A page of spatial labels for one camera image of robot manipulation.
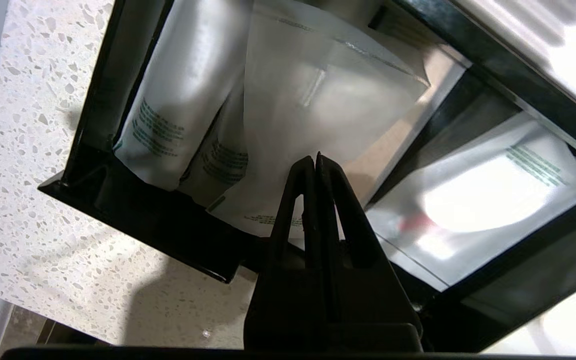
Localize clear plastic packet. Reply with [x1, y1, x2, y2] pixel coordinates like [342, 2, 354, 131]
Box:
[207, 0, 431, 240]

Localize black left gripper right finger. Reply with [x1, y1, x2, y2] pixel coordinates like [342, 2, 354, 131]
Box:
[315, 152, 424, 352]

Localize long white wrapped packet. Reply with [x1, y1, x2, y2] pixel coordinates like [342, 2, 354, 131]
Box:
[178, 85, 250, 203]
[113, 0, 256, 193]

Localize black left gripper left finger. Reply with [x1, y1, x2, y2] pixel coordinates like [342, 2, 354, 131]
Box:
[244, 155, 330, 352]

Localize square white sachet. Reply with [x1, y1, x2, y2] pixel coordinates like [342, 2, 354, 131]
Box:
[365, 112, 576, 293]

